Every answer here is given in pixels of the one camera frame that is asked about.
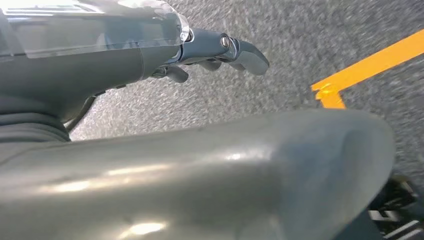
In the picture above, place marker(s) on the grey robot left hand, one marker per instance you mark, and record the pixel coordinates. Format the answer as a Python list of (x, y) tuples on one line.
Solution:
[(198, 179)]

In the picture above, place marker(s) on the black robot foot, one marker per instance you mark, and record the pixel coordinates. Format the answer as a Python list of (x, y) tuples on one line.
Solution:
[(394, 198)]

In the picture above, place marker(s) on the yellow floor tape square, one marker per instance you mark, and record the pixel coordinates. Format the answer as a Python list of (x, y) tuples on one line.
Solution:
[(381, 59)]

